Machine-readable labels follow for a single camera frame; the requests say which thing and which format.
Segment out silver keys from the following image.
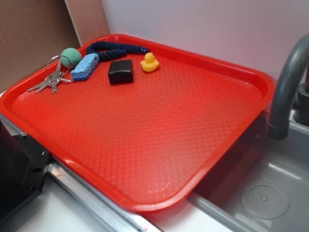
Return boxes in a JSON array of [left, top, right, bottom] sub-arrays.
[[27, 55, 72, 93]]

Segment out green textured ball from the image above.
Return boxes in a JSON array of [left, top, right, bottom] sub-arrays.
[[60, 48, 82, 69]]

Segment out red plastic tray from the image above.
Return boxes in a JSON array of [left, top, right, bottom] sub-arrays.
[[0, 35, 275, 213]]

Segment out brown cardboard panel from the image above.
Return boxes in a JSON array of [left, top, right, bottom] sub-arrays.
[[0, 0, 80, 92]]

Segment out dark faucet handle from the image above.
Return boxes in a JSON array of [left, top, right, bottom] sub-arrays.
[[293, 68, 309, 126]]

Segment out grey sink basin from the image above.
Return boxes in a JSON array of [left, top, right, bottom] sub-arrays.
[[188, 113, 309, 232]]

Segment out black rectangular box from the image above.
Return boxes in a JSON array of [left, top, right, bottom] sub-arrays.
[[108, 59, 133, 85]]

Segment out dark blue rope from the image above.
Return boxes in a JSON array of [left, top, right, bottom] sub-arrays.
[[85, 41, 150, 61]]

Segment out sink drain cover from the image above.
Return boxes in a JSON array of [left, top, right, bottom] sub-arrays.
[[240, 183, 290, 219]]

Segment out light wooden board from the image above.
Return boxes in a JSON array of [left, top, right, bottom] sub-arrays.
[[65, 0, 110, 46]]

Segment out yellow rubber duck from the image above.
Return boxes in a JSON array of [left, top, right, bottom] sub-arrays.
[[140, 52, 159, 72]]

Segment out blue sponge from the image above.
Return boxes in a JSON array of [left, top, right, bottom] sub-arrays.
[[70, 53, 100, 82]]

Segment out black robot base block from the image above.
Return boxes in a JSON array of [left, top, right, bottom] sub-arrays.
[[0, 123, 51, 223]]

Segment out grey faucet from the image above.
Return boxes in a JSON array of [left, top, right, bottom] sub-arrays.
[[266, 35, 309, 140]]

